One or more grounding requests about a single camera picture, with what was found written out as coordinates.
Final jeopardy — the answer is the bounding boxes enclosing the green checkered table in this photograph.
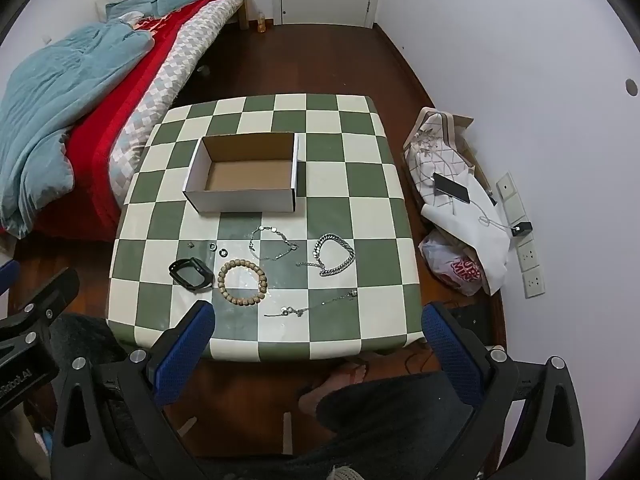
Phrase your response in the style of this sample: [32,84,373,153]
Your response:
[106,92,421,363]

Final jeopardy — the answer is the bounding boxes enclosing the person's leg dark pants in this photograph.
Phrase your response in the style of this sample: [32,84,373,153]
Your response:
[49,312,129,367]
[314,370,502,480]

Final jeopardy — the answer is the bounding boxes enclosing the person's bare foot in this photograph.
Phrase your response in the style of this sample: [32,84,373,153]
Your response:
[298,359,371,414]

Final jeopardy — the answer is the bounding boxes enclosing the white plastic bag red print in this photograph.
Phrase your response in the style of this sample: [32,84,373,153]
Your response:
[418,231,484,297]

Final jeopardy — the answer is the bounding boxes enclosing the cardboard box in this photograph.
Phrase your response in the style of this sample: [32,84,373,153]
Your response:
[182,132,300,215]

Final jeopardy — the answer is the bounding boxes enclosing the brown cardboard piece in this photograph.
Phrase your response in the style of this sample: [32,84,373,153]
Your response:
[446,114,495,192]

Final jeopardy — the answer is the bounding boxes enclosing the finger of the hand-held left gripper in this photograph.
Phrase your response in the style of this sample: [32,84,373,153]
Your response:
[0,267,81,356]
[0,260,21,297]

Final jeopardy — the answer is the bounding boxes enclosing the grey checkered bed sheet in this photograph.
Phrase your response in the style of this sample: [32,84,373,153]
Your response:
[107,0,249,207]

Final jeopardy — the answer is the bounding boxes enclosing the thick silver chain bracelet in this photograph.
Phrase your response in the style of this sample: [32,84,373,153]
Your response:
[313,233,357,278]

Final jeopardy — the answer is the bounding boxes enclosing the black smart band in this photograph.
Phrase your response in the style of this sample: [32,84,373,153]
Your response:
[169,257,214,292]

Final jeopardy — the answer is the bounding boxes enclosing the red blanket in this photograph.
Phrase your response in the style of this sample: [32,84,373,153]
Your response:
[34,0,242,242]

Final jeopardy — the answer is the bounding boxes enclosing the black smartphone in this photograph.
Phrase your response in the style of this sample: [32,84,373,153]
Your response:
[433,172,472,205]

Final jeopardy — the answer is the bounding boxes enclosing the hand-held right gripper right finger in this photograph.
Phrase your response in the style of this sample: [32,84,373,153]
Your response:
[421,301,587,480]

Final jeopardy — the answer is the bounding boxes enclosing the bed with blue blanket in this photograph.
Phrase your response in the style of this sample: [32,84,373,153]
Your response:
[0,0,257,239]

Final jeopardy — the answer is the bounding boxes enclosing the white patterned tote bag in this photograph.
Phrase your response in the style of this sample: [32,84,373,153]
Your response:
[403,107,477,207]

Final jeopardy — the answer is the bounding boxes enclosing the thin silver disc bracelet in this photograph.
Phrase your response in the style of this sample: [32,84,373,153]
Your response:
[248,225,300,262]

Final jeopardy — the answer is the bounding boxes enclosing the black floor object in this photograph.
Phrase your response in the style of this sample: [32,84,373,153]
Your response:
[446,302,504,349]

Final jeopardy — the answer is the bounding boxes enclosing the wooden bead bracelet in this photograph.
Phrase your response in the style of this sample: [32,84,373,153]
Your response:
[217,258,269,307]

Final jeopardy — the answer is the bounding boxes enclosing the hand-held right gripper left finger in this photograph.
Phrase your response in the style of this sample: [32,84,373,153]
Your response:
[50,300,217,480]

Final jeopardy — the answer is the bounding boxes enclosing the thin silver necklace chain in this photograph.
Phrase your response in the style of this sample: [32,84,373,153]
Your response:
[263,289,360,319]

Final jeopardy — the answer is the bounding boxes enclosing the white charging cable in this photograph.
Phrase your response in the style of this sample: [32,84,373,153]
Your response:
[451,184,517,234]

